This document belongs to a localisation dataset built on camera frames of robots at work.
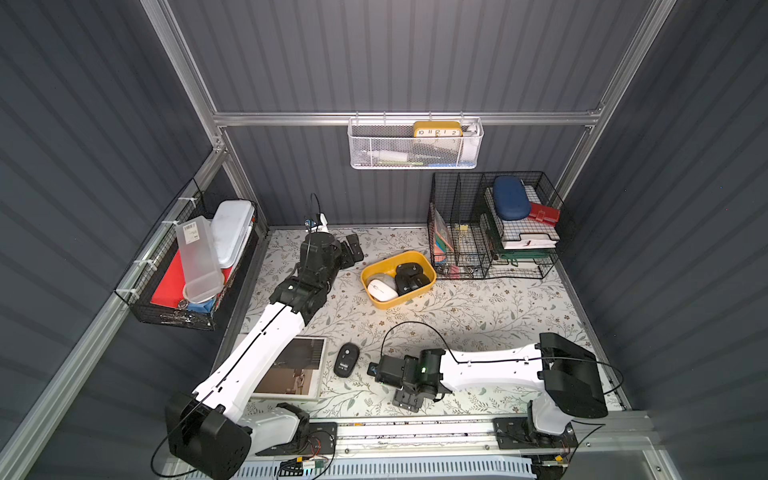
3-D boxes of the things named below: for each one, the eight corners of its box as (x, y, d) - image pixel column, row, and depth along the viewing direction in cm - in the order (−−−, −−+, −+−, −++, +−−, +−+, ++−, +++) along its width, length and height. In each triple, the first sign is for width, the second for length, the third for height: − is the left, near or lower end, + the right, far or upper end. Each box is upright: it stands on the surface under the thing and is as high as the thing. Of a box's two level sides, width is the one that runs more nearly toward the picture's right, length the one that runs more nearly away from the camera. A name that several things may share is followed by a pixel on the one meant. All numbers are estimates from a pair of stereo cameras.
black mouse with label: (330, 373, 86) (329, 370, 84) (344, 343, 92) (343, 339, 89) (348, 380, 85) (347, 377, 82) (361, 349, 90) (361, 345, 88)
